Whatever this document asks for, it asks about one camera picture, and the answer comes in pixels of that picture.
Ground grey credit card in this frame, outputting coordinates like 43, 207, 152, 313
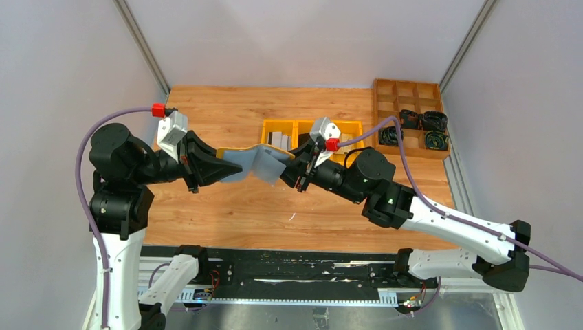
252, 150, 288, 185

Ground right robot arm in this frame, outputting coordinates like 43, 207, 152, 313
280, 142, 531, 292

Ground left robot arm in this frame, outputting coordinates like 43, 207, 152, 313
86, 123, 242, 329

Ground grey cards in left bin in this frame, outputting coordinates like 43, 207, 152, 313
267, 131, 292, 151

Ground grey cards in bin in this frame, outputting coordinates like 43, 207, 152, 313
267, 131, 292, 151
339, 133, 355, 153

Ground grey cards in right bin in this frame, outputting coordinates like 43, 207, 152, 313
339, 133, 355, 153

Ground yellow three-compartment bin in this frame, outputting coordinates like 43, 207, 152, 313
260, 119, 365, 165

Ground wooden compartment tray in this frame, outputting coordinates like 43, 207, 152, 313
372, 78, 450, 160

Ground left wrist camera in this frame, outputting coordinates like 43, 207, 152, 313
157, 111, 188, 162

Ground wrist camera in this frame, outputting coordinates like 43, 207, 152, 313
157, 111, 188, 162
309, 117, 341, 168

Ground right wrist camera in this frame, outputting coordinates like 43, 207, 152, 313
309, 117, 341, 168

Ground black coiled strap left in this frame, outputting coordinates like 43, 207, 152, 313
379, 126, 404, 147

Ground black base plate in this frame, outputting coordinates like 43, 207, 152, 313
141, 245, 488, 302

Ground black coiled strap upper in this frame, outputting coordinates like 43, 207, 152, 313
399, 109, 420, 131

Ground aluminium frame rail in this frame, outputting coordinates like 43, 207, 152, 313
84, 245, 525, 329

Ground black green coiled strap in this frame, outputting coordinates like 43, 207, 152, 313
425, 131, 450, 151

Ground black coiled strap right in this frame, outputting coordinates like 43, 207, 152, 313
419, 111, 449, 132

